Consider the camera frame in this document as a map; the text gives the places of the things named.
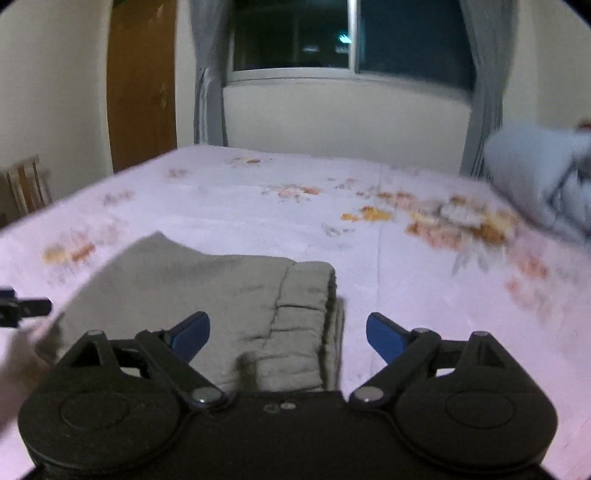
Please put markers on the rolled light blue quilt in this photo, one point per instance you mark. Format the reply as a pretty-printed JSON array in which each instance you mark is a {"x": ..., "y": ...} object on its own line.
[{"x": 545, "y": 174}]

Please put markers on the brown wooden door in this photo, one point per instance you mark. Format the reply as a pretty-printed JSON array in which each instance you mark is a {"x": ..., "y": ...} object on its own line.
[{"x": 140, "y": 81}]

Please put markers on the grey curtain near door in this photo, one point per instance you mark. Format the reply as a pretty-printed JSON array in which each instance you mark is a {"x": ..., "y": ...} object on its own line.
[{"x": 210, "y": 26}]

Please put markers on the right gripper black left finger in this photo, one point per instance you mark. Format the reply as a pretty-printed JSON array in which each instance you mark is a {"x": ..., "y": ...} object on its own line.
[{"x": 168, "y": 354}]

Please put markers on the wooden chair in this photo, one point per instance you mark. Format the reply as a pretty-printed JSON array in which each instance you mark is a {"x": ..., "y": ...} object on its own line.
[{"x": 23, "y": 190}]

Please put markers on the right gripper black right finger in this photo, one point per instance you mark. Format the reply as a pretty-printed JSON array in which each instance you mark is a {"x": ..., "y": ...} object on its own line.
[{"x": 408, "y": 355}]

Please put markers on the grey-green pants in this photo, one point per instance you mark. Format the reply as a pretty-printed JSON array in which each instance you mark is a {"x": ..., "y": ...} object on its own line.
[{"x": 276, "y": 324}]

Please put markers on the pink floral bed sheet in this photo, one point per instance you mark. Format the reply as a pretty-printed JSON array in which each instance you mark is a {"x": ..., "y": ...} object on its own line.
[{"x": 423, "y": 248}]

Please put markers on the grey curtain near headboard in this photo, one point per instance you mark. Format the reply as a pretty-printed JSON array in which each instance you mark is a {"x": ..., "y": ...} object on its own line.
[{"x": 490, "y": 26}]

